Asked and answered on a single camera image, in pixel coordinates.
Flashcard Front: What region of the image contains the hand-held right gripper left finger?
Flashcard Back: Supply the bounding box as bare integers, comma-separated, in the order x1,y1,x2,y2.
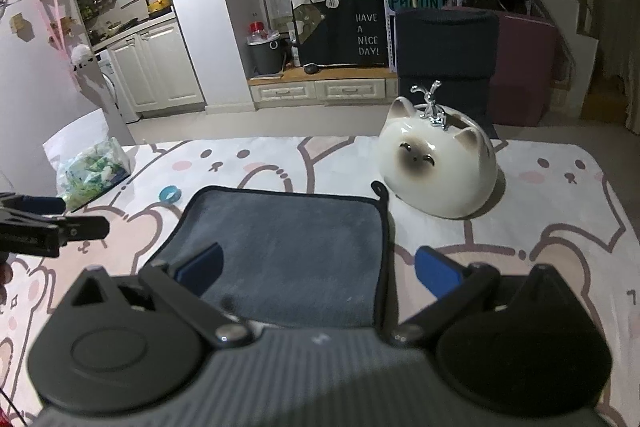
70,243,251,349

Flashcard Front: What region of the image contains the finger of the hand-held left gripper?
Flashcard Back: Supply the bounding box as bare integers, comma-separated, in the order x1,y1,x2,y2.
0,216,111,258
0,192,67,228

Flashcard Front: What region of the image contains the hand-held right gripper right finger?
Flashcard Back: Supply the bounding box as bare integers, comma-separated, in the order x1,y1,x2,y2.
384,246,577,349

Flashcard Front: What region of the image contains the grey towel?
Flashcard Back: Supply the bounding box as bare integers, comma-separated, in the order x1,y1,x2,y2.
145,181,397,331

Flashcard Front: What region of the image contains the clear bag of green packets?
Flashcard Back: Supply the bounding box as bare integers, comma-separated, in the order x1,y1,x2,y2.
55,137,132,213

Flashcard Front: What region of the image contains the white panel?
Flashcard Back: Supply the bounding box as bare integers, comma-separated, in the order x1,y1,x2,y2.
42,109,137,158

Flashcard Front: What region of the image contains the cat shaped ceramic bowl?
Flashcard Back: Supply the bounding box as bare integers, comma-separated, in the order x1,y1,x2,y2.
377,96,499,221

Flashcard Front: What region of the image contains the bear printed tablecloth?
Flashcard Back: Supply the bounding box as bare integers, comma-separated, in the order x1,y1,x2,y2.
0,136,640,427

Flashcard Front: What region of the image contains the white washing machine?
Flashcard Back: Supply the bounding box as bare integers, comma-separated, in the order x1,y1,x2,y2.
94,51,139,124

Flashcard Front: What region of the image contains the silver rabbit figurine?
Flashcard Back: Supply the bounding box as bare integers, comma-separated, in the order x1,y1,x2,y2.
410,80,450,132

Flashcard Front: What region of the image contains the white kitchen cabinet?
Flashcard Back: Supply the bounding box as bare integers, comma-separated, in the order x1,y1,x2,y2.
107,18,207,113

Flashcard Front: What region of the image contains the white drawer cabinet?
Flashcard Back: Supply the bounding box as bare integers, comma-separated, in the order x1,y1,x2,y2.
248,67,401,108

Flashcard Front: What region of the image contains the dark fabric chair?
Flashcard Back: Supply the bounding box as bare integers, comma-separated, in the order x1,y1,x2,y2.
394,10,501,140

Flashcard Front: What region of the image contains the grey trash bin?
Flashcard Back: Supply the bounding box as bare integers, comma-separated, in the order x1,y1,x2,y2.
247,38,286,77

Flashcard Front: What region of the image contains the black printed curtain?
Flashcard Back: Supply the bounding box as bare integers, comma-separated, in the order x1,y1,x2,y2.
291,0,389,68

